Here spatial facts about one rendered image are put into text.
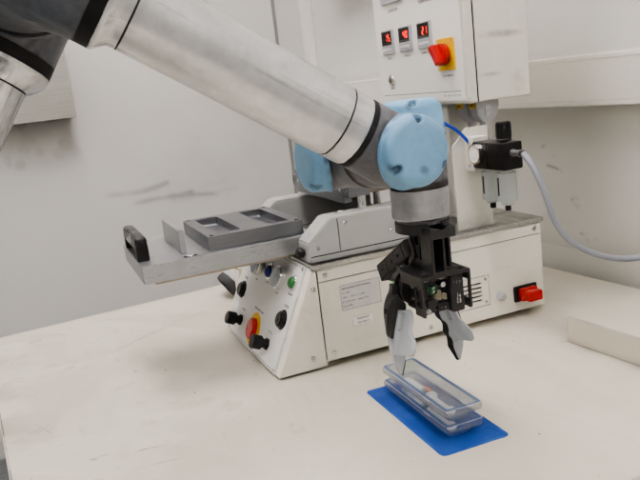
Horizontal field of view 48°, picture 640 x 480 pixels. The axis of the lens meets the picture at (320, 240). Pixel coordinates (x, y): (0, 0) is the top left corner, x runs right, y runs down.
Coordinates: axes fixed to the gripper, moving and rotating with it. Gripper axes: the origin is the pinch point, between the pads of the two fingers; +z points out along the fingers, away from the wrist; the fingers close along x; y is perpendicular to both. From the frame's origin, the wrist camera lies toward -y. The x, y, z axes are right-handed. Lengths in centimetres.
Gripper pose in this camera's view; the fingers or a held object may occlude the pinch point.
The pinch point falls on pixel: (426, 358)
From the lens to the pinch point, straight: 101.7
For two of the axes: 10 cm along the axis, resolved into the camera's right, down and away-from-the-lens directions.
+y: 3.6, 1.6, -9.2
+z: 1.2, 9.7, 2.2
